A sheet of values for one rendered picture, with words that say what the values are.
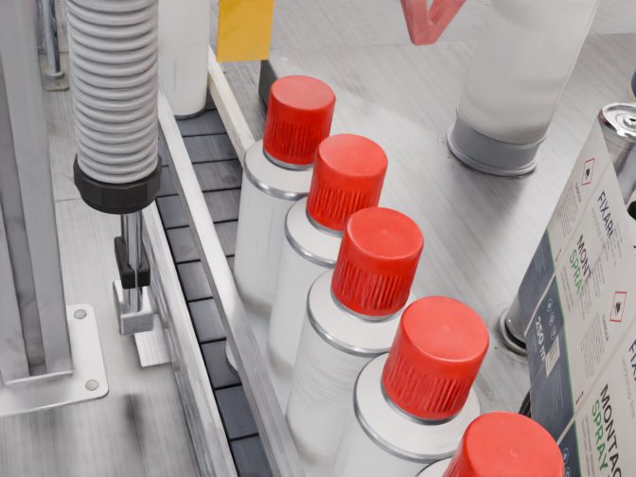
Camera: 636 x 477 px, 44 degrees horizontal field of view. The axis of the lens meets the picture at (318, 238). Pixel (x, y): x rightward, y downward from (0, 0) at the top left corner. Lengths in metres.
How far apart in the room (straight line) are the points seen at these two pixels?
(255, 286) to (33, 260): 0.13
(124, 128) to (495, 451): 0.17
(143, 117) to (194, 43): 0.39
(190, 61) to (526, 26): 0.28
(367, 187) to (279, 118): 0.06
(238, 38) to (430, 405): 0.23
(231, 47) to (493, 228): 0.31
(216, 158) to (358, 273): 0.38
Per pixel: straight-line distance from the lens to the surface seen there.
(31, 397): 0.57
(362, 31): 1.02
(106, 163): 0.31
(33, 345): 0.56
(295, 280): 0.38
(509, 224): 0.68
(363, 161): 0.35
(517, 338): 0.57
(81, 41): 0.28
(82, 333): 0.60
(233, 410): 0.50
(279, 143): 0.39
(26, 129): 0.43
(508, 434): 0.26
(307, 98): 0.38
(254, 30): 0.44
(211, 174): 0.66
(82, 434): 0.55
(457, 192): 0.69
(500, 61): 0.68
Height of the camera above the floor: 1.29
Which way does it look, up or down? 42 degrees down
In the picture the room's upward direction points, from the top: 11 degrees clockwise
